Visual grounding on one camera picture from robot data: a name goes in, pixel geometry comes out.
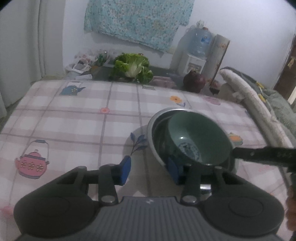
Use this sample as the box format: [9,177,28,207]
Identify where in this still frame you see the pink packet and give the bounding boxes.
[149,75,178,89]

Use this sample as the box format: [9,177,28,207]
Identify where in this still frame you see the checked teapot print tablecloth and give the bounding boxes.
[0,80,292,234]

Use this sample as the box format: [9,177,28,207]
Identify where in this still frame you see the brown wooden door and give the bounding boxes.
[273,34,296,105]

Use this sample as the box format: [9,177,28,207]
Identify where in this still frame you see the green napa cabbage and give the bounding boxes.
[109,53,154,84]

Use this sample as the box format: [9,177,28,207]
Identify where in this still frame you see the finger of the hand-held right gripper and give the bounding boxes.
[232,146,296,173]

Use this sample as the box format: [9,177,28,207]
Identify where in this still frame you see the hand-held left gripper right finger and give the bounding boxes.
[167,156,243,207]

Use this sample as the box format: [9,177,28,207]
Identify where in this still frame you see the green quilted blanket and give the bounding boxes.
[261,88,296,130]

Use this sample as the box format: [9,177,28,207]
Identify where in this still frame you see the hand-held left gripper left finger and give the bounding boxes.
[55,156,132,207]

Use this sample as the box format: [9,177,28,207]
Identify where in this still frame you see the teal floral hanging cloth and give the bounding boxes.
[84,0,195,54]

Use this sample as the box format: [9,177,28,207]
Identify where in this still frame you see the cream padded chair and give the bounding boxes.
[219,69,296,149]

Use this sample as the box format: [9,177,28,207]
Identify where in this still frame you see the white curtain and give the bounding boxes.
[0,0,66,121]

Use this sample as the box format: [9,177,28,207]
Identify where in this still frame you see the wide stainless steel bowl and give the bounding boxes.
[147,108,240,192]

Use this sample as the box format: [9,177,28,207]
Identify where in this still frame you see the rolled floral mat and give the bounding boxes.
[204,34,231,81]

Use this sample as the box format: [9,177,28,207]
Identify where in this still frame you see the green bottle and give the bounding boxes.
[97,50,108,67]

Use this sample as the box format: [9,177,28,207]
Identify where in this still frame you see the blue water dispenser bottle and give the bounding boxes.
[187,21,213,58]

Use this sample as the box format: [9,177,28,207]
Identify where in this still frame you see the person's right hand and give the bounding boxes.
[285,186,296,225]

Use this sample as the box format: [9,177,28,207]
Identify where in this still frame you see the white water dispenser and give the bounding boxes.
[177,53,207,76]

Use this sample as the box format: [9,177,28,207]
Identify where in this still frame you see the white plastic bag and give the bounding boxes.
[65,49,116,75]

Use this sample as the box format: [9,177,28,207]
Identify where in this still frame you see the green ceramic bowl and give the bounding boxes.
[167,111,234,168]

